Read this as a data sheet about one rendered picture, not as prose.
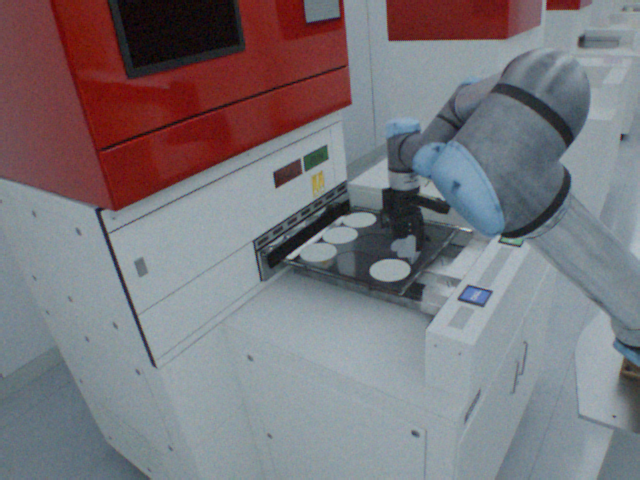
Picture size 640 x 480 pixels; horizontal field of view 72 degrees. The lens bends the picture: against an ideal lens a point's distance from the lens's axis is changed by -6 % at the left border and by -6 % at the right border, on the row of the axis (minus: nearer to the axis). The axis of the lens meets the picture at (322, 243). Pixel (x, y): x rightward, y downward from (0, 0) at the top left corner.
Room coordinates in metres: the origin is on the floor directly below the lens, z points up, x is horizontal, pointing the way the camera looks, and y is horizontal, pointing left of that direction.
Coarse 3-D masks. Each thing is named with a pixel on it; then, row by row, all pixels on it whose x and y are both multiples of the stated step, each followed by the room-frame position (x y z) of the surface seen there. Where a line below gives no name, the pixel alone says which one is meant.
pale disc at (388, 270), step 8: (376, 264) 1.02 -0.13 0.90; (384, 264) 1.02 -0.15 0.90; (392, 264) 1.01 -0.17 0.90; (400, 264) 1.01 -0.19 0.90; (376, 272) 0.99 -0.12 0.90; (384, 272) 0.98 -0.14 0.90; (392, 272) 0.98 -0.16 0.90; (400, 272) 0.97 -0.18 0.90; (408, 272) 0.97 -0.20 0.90; (384, 280) 0.95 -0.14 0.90; (392, 280) 0.94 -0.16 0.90
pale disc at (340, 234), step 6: (336, 228) 1.25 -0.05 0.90; (342, 228) 1.25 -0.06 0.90; (348, 228) 1.24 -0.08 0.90; (324, 234) 1.22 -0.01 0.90; (330, 234) 1.22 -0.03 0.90; (336, 234) 1.21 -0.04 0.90; (342, 234) 1.21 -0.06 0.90; (348, 234) 1.20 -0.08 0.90; (354, 234) 1.20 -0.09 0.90; (330, 240) 1.18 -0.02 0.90; (336, 240) 1.18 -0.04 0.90; (342, 240) 1.17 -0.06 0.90; (348, 240) 1.17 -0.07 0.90
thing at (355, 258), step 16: (336, 224) 1.28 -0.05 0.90; (432, 224) 1.20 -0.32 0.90; (320, 240) 1.19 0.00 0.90; (352, 240) 1.16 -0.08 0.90; (368, 240) 1.16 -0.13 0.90; (384, 240) 1.14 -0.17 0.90; (432, 240) 1.11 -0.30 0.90; (288, 256) 1.12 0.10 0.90; (336, 256) 1.09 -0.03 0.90; (352, 256) 1.08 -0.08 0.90; (368, 256) 1.07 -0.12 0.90; (384, 256) 1.06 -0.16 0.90; (336, 272) 1.01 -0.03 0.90; (352, 272) 1.00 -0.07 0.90; (368, 272) 0.99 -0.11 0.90; (400, 288) 0.91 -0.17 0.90
